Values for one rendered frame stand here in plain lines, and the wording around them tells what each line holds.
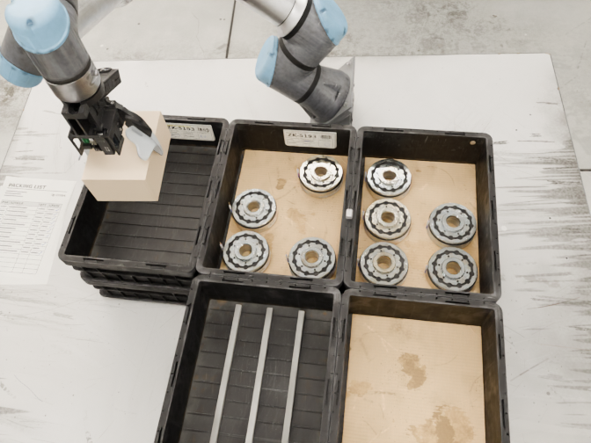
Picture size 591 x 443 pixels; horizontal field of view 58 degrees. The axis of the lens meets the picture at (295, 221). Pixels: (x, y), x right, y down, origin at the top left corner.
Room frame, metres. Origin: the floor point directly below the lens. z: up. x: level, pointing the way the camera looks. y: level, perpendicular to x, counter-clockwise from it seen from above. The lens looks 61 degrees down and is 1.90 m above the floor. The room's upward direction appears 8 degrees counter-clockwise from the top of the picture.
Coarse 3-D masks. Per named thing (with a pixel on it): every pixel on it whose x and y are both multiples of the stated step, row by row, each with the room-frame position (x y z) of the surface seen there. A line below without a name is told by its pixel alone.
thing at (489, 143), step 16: (368, 128) 0.75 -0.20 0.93; (384, 128) 0.74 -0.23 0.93; (400, 128) 0.73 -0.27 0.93; (352, 192) 0.58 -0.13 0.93; (352, 208) 0.55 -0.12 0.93; (496, 208) 0.50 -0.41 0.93; (352, 224) 0.51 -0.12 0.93; (496, 224) 0.46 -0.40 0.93; (352, 240) 0.48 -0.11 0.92; (496, 240) 0.43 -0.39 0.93; (352, 256) 0.44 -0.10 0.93; (496, 256) 0.39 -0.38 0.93; (496, 272) 0.36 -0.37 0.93; (368, 288) 0.36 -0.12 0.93; (384, 288) 0.36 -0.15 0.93; (400, 288) 0.35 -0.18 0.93; (416, 288) 0.35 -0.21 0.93; (432, 288) 0.35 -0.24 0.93; (496, 288) 0.33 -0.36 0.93
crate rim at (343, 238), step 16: (304, 128) 0.78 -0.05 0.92; (320, 128) 0.77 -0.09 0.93; (336, 128) 0.76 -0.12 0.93; (352, 128) 0.75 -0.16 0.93; (224, 144) 0.76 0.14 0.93; (352, 144) 0.71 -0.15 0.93; (224, 160) 0.72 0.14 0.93; (352, 160) 0.67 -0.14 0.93; (352, 176) 0.63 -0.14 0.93; (208, 224) 0.56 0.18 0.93; (208, 240) 0.52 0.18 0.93; (208, 272) 0.45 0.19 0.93; (224, 272) 0.44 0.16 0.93; (240, 272) 0.44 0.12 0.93; (256, 272) 0.43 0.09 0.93; (336, 272) 0.41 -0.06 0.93
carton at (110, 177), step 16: (144, 112) 0.72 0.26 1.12; (160, 112) 0.72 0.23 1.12; (160, 128) 0.69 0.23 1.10; (128, 144) 0.65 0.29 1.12; (160, 144) 0.66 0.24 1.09; (96, 160) 0.62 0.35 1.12; (112, 160) 0.61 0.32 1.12; (128, 160) 0.61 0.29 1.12; (160, 160) 0.64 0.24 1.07; (96, 176) 0.58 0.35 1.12; (112, 176) 0.58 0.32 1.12; (128, 176) 0.57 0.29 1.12; (144, 176) 0.57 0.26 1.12; (160, 176) 0.61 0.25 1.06; (96, 192) 0.58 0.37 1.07; (112, 192) 0.57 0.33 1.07; (128, 192) 0.57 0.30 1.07; (144, 192) 0.56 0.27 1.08
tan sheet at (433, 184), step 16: (368, 160) 0.73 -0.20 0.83; (400, 160) 0.72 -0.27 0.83; (416, 176) 0.66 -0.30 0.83; (432, 176) 0.66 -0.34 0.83; (448, 176) 0.65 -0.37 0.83; (464, 176) 0.64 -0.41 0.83; (368, 192) 0.64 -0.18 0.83; (416, 192) 0.62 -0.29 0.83; (432, 192) 0.61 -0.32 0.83; (448, 192) 0.61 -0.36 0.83; (464, 192) 0.60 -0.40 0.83; (416, 208) 0.58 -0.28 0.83; (432, 208) 0.57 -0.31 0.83; (416, 224) 0.54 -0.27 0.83; (448, 224) 0.53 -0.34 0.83; (368, 240) 0.52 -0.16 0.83; (416, 240) 0.50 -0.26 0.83; (416, 256) 0.46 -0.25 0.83; (416, 272) 0.42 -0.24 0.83
